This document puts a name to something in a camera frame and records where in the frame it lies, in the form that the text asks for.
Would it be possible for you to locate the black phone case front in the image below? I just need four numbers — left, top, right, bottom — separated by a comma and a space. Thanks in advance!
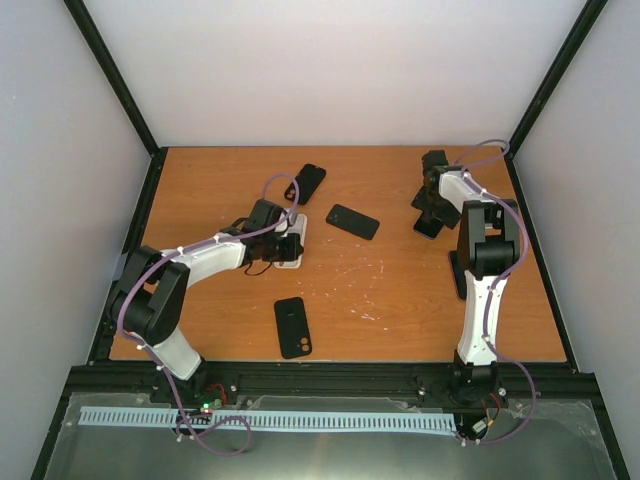
274, 297, 313, 360

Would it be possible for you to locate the black phone case middle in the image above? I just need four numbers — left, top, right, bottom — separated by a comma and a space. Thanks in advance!
326, 204, 380, 241

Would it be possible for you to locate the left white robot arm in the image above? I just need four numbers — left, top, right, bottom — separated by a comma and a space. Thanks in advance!
106, 199, 308, 403

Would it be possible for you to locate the right black frame post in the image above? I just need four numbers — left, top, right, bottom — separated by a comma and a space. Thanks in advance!
505, 0, 608, 161

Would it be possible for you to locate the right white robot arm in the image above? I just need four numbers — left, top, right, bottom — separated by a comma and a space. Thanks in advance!
411, 150, 528, 367

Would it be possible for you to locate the black smartphone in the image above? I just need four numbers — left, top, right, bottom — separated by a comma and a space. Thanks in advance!
448, 250, 467, 301
413, 212, 444, 240

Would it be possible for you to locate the black phone case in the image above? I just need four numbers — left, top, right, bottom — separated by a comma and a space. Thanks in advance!
274, 297, 313, 360
295, 163, 326, 206
326, 204, 380, 241

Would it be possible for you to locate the black frame post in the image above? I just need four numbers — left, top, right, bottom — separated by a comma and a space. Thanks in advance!
62, 0, 169, 161
505, 0, 608, 161

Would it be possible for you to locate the white phone case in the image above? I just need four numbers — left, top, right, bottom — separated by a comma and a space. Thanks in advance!
273, 214, 308, 269

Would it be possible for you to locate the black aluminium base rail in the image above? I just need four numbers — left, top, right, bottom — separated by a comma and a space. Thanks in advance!
62, 361, 600, 411

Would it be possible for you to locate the black phone case top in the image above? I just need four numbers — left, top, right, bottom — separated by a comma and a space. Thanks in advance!
295, 163, 326, 206

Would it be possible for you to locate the light blue cable duct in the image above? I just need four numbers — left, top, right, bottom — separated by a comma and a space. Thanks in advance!
77, 406, 456, 436

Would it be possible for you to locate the left black frame post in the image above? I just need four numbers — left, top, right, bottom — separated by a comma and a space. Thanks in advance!
62, 0, 169, 161

